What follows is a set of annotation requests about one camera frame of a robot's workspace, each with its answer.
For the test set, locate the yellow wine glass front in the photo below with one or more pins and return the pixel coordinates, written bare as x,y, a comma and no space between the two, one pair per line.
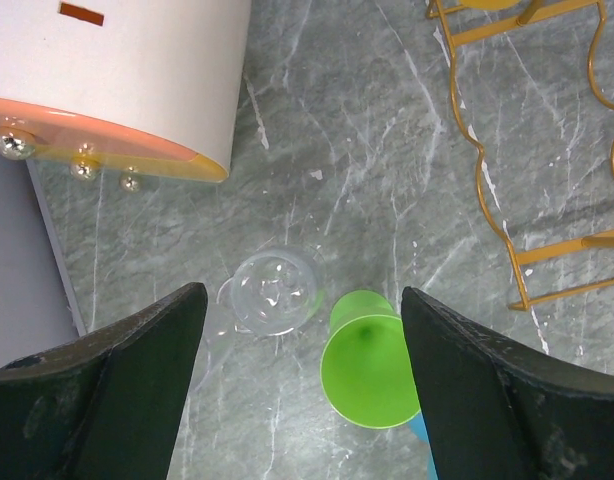
489,5

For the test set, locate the green plastic wine glass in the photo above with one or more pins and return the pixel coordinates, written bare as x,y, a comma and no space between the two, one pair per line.
365,368

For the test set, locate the blue plastic wine glass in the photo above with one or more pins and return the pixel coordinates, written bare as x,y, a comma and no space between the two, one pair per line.
418,428

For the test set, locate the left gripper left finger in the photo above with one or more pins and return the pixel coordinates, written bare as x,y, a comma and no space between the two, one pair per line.
107,405

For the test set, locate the clear wine glass left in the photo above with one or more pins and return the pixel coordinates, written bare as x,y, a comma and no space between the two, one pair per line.
276,290

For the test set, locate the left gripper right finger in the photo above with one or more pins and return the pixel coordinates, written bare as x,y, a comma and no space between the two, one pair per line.
495,408

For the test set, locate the white half-round box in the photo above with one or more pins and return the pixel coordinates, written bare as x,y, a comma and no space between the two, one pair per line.
147,88

